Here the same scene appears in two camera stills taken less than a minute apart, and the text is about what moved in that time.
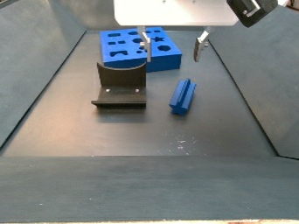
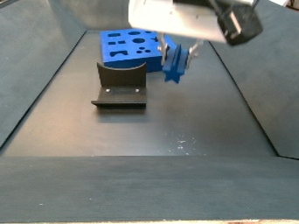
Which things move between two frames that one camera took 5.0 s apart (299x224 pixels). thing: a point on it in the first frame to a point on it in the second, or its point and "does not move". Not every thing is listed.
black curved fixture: [123, 87] does not move
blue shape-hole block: [123, 52] does not move
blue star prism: [181, 96] to [175, 66]
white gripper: [144, 13] to [185, 19]
